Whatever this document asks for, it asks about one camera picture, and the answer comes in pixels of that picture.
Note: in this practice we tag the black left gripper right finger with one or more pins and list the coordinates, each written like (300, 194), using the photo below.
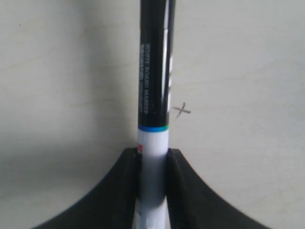
(192, 204)

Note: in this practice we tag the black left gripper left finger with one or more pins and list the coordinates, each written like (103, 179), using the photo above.
(110, 204)

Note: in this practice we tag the black and white whiteboard marker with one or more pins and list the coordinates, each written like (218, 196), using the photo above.
(154, 96)

